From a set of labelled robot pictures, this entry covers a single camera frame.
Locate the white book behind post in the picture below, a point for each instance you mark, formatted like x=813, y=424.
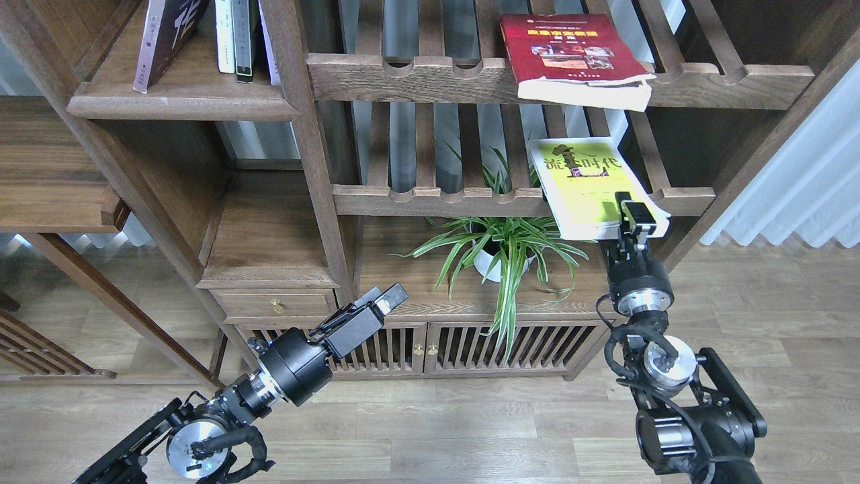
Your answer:
x=273, y=71

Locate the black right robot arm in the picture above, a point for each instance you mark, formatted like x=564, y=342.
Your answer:
x=693, y=417

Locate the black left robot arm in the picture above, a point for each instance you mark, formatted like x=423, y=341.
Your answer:
x=216, y=441

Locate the yellow green book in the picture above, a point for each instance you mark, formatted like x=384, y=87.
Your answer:
x=580, y=177

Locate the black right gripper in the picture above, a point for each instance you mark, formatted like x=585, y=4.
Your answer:
x=637, y=281

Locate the maroon book white characters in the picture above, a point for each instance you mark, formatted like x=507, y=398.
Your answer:
x=168, y=25

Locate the dark green upright book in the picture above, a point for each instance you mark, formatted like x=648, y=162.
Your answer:
x=246, y=36

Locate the white upright book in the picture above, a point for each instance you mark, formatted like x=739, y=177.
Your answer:
x=224, y=36

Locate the dark wooden bookshelf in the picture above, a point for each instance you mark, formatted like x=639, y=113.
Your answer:
x=310, y=191

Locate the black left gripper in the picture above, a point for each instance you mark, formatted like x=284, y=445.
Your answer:
x=299, y=365

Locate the green spider plant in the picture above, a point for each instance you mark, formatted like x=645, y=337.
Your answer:
x=513, y=243

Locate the red book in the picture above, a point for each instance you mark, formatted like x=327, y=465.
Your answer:
x=575, y=59

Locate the white curtain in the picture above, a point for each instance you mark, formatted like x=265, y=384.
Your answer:
x=809, y=190

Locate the wooden side table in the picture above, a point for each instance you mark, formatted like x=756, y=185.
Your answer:
x=50, y=187

